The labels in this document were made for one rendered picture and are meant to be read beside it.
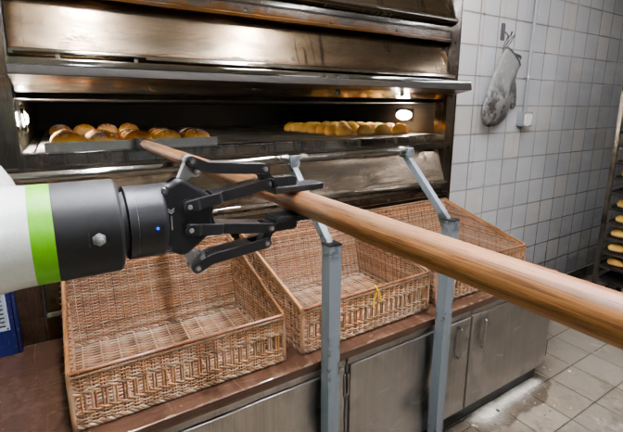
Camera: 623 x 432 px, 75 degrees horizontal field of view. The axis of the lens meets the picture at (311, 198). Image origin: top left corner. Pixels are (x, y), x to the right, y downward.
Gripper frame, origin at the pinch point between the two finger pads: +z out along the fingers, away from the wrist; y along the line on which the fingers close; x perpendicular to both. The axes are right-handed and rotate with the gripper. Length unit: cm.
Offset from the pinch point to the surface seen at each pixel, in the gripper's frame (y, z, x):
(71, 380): 48, -27, -53
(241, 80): -21, 30, -86
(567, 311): 0.1, -1.4, 33.5
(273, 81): -21, 42, -86
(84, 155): 3, -16, -102
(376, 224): -0.9, -0.9, 16.4
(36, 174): 3, -29, -65
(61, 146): 0, -22, -106
